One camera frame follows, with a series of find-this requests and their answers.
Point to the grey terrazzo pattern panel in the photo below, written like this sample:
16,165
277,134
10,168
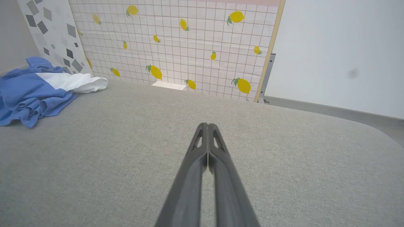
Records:
53,31

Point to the white rectangular block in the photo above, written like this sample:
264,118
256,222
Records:
169,85

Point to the blue and white raglan shirt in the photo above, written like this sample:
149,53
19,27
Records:
25,91

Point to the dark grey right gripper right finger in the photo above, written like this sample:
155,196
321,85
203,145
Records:
228,189

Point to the lemon print tile panel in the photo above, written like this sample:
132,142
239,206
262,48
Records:
189,47

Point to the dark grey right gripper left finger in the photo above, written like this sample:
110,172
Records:
186,189

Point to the grey metal frame bracket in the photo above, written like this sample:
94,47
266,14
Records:
267,78

